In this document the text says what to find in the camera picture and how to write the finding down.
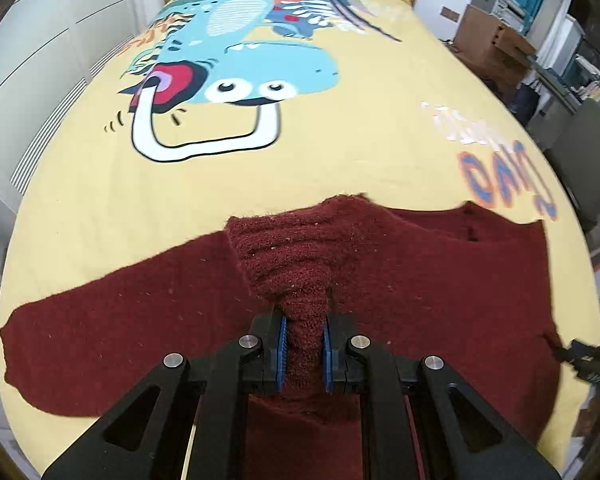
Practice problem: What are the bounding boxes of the stacked white trays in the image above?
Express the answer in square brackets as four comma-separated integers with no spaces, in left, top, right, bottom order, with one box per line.
[471,0,527,22]

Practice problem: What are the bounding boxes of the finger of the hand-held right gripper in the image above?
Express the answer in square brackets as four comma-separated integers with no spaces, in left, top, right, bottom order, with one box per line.
[545,332,600,389]

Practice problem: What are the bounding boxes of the yellow dinosaur printed blanket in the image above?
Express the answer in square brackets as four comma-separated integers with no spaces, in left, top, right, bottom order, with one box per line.
[0,0,600,480]

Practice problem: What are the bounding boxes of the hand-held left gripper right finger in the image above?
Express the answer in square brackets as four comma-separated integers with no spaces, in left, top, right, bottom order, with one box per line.
[321,312,563,480]

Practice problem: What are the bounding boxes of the grey chair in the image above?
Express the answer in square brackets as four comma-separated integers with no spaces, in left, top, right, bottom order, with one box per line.
[544,99,600,233]

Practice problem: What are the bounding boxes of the dark red knit sweater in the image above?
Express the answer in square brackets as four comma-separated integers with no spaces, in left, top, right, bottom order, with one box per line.
[0,194,563,480]

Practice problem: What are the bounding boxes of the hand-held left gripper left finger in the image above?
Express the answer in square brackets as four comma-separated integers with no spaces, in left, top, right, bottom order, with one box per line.
[40,311,288,480]

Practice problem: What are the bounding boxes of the white wardrobe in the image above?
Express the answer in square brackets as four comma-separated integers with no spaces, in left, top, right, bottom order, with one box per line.
[0,0,164,301]

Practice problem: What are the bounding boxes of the cardboard box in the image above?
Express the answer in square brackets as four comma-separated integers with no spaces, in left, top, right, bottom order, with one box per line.
[452,4,537,82]

